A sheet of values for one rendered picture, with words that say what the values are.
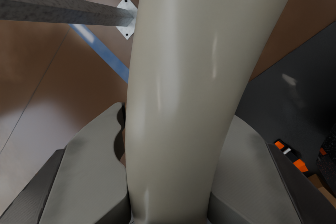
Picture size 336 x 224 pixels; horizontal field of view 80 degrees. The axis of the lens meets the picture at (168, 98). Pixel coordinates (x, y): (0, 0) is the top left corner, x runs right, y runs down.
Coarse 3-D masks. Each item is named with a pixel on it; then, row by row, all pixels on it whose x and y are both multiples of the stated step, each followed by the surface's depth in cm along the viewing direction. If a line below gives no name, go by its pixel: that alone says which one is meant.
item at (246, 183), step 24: (240, 120) 10; (240, 144) 9; (264, 144) 9; (216, 168) 8; (240, 168) 8; (264, 168) 8; (216, 192) 7; (240, 192) 7; (264, 192) 7; (216, 216) 7; (240, 216) 6; (264, 216) 6; (288, 216) 6
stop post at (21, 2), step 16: (0, 0) 58; (16, 0) 62; (32, 0) 68; (48, 0) 75; (64, 0) 83; (80, 0) 94; (128, 0) 132; (0, 16) 63; (16, 16) 67; (32, 16) 72; (48, 16) 77; (64, 16) 84; (80, 16) 91; (96, 16) 101; (112, 16) 112; (128, 16) 129; (128, 32) 139
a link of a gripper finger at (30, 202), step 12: (60, 156) 8; (48, 168) 8; (36, 180) 7; (48, 180) 7; (24, 192) 7; (36, 192) 7; (48, 192) 7; (12, 204) 7; (24, 204) 7; (36, 204) 7; (0, 216) 6; (12, 216) 6; (24, 216) 6; (36, 216) 6
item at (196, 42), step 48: (144, 0) 4; (192, 0) 3; (240, 0) 3; (144, 48) 4; (192, 48) 4; (240, 48) 4; (144, 96) 4; (192, 96) 4; (240, 96) 5; (144, 144) 5; (192, 144) 5; (144, 192) 6; (192, 192) 6
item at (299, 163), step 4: (280, 140) 128; (276, 144) 129; (280, 144) 128; (284, 144) 128; (280, 148) 129; (284, 148) 129; (288, 148) 126; (284, 152) 127; (288, 152) 126; (292, 152) 126; (288, 156) 127; (292, 156) 126; (296, 156) 125; (292, 160) 126; (296, 160) 125; (300, 160) 124; (296, 164) 125; (300, 164) 124; (304, 164) 123
